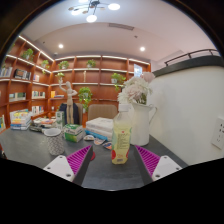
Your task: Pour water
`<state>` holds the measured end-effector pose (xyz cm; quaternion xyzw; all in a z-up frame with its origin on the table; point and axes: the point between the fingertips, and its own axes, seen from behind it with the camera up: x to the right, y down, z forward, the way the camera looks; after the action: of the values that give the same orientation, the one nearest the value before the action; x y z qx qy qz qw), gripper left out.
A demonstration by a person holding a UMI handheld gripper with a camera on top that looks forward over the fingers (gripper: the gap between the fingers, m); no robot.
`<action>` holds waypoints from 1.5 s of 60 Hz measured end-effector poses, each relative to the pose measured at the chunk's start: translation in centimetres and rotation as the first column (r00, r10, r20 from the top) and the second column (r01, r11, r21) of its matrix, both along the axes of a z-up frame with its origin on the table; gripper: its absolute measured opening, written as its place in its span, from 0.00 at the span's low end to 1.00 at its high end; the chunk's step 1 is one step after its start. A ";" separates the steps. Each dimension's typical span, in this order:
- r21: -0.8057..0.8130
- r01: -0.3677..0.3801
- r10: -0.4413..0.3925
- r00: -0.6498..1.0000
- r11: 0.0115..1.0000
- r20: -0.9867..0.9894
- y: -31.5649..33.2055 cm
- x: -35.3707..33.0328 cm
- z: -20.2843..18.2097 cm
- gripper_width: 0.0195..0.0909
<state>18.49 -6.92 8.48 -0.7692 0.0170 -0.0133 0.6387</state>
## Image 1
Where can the dark blue chair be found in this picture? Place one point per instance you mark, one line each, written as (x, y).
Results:
(62, 114)

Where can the white mug triangle line pattern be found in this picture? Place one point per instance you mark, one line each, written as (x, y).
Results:
(54, 141)

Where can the blue flat book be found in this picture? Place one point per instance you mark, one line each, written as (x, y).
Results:
(96, 135)

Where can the dark magazine book pile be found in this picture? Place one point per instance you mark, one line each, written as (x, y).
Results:
(43, 123)

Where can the dark metal railing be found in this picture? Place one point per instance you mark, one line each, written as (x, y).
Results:
(190, 54)

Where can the pink white flower bouquet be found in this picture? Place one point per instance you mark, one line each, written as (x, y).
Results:
(135, 90)

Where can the wooden artist mannequin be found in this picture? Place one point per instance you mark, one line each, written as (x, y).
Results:
(69, 100)

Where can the colourful book stack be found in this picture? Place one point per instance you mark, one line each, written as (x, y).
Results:
(20, 120)

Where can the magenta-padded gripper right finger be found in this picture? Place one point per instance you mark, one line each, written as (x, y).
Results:
(148, 160)

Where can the tan upholstered chair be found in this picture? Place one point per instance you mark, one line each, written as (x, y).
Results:
(101, 111)

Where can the white wall socket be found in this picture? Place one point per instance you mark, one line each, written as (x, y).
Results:
(218, 132)

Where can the branched ceiling lamp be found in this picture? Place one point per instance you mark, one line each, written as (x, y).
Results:
(91, 8)

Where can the wooden wall shelf unit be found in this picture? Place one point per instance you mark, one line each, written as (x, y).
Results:
(100, 63)

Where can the green white tissue box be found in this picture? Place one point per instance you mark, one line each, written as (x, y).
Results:
(74, 131)

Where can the recessed ceiling spotlight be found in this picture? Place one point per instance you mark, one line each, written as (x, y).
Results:
(60, 46)
(142, 48)

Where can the ceiling air vent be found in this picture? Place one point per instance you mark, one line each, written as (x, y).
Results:
(120, 26)

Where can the yellow drink bottle white cap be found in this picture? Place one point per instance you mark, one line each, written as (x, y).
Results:
(120, 140)

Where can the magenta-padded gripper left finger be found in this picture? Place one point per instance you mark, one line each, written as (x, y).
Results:
(78, 160)

